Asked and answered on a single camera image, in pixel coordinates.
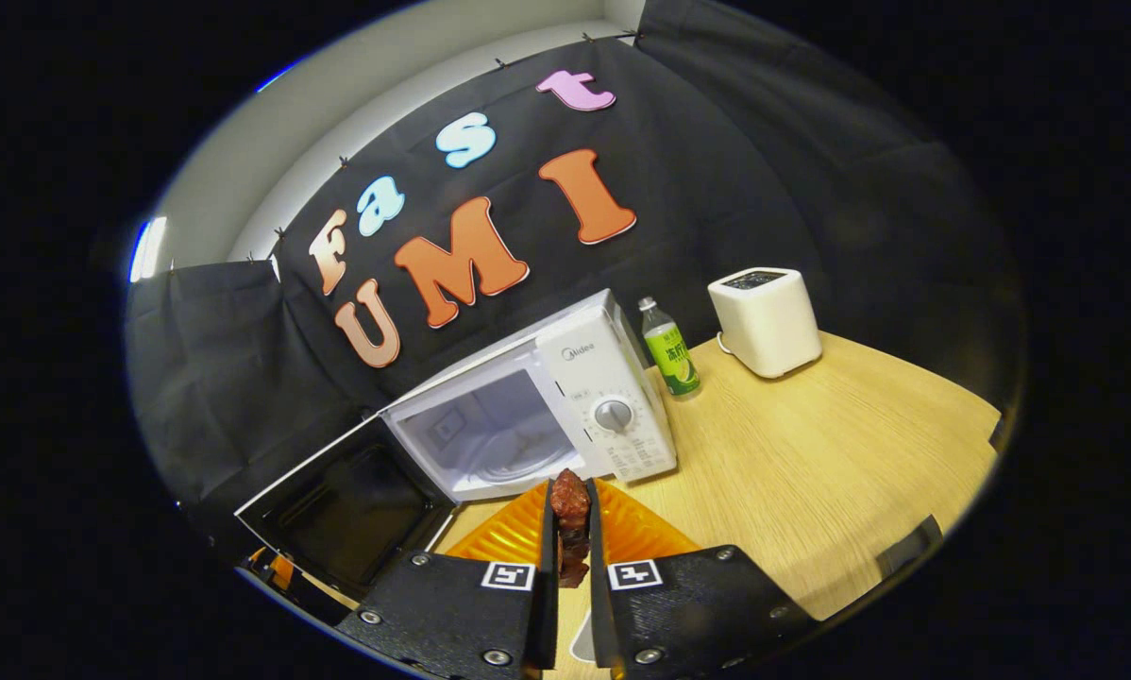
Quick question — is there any white toaster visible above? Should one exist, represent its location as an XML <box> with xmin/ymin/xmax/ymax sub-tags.
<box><xmin>707</xmin><ymin>267</ymin><xmax>823</xmax><ymax>380</ymax></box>

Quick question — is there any red braised meat piece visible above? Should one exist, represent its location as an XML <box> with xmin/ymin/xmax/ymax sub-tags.
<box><xmin>549</xmin><ymin>468</ymin><xmax>593</xmax><ymax>588</ymax></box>

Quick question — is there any glass microwave turntable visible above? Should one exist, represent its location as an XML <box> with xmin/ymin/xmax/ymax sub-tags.
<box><xmin>471</xmin><ymin>430</ymin><xmax>578</xmax><ymax>485</ymax></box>

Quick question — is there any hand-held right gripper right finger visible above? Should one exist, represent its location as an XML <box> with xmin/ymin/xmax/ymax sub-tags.
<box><xmin>586</xmin><ymin>478</ymin><xmax>821</xmax><ymax>680</ymax></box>

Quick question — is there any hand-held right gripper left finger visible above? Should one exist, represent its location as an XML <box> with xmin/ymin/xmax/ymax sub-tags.
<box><xmin>339</xmin><ymin>480</ymin><xmax>559</xmax><ymax>680</ymax></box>

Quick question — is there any green label drink bottle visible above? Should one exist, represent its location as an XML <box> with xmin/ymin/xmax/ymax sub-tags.
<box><xmin>637</xmin><ymin>297</ymin><xmax>701</xmax><ymax>399</ymax></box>

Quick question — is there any white microwave oven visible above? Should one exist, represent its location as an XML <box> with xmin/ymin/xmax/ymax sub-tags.
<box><xmin>235</xmin><ymin>288</ymin><xmax>678</xmax><ymax>601</ymax></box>

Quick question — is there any narrow ceiling light strip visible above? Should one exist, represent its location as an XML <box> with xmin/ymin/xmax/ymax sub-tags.
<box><xmin>129</xmin><ymin>217</ymin><xmax>168</xmax><ymax>282</ymax></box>

